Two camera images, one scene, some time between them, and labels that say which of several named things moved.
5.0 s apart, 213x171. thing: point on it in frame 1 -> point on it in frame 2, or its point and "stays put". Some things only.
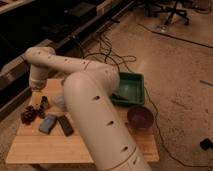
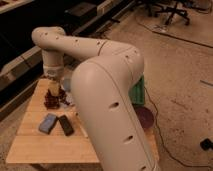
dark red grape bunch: (30, 113) -> (52, 101)
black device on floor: (206, 144) stays put
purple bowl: (140, 117) stays put
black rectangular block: (63, 121) stays put
